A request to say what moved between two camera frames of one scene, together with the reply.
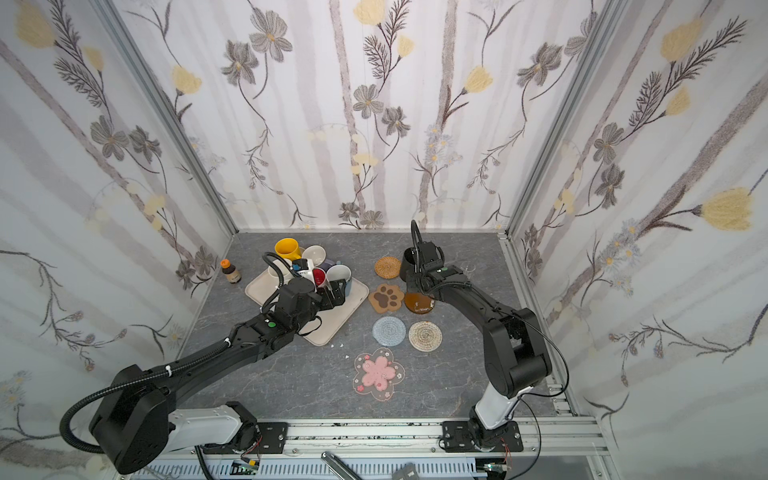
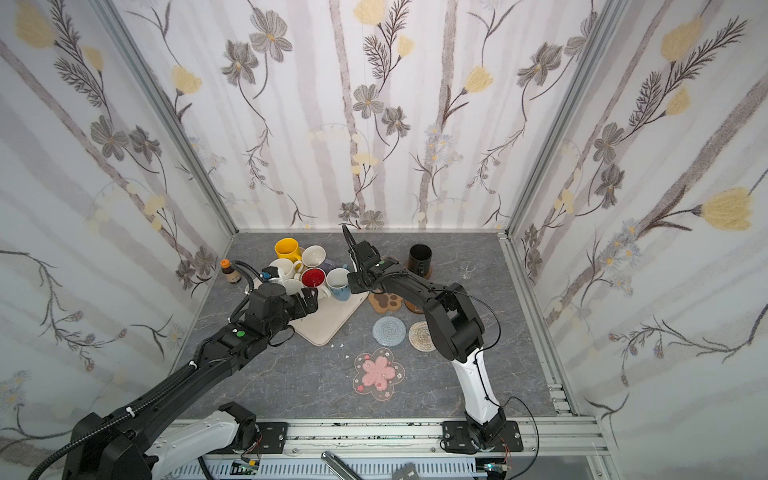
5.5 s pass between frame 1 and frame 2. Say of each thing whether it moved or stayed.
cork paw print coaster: stayed
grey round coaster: stayed
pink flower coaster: stayed
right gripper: moved
